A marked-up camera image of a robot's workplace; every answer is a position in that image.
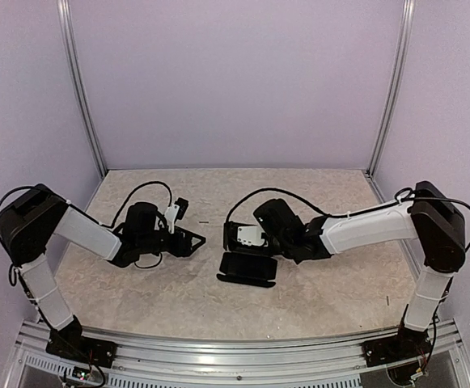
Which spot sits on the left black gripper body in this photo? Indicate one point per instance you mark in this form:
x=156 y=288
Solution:
x=173 y=248

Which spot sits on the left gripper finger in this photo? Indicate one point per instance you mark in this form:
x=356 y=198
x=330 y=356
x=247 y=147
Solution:
x=191 y=239
x=186 y=251

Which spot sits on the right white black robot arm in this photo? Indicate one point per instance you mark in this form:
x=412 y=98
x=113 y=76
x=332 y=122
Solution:
x=423 y=213

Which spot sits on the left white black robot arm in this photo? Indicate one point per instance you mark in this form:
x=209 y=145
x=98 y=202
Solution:
x=37 y=214

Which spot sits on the small circuit board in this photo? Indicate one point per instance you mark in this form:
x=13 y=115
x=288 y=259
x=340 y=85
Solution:
x=78 y=374

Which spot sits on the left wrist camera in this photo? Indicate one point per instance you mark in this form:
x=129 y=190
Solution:
x=175 y=212

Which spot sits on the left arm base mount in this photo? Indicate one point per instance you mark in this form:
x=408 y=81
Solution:
x=70 y=343

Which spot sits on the front aluminium frame rail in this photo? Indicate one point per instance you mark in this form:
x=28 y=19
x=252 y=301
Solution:
x=151 y=361

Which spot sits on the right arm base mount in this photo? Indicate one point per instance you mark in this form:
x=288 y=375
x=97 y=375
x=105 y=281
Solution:
x=403 y=345

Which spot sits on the left vertical aluminium post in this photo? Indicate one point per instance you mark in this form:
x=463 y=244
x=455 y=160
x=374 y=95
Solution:
x=70 y=47

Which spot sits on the vertical aluminium post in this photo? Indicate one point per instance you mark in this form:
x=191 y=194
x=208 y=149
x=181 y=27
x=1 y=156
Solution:
x=70 y=47
x=401 y=53

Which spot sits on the right vertical aluminium post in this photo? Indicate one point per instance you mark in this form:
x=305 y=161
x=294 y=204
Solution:
x=401 y=53

